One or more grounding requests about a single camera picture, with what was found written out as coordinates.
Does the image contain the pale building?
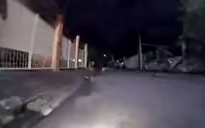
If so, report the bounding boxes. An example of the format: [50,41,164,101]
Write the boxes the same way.
[123,53,141,71]

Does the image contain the pole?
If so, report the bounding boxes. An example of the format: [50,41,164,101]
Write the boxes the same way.
[137,33,145,71]

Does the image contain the grey cracked road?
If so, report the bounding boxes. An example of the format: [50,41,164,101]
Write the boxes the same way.
[29,69,205,128]

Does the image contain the broken concrete kerb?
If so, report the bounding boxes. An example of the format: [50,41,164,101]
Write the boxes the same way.
[0,77,89,118]

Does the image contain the dark pavement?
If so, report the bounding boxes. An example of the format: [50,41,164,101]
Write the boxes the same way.
[0,68,91,128]

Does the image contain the trees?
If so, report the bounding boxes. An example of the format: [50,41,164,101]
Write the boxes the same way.
[175,0,205,75]

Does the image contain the pale wall with railing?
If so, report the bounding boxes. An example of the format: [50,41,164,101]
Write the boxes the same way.
[0,0,90,71]

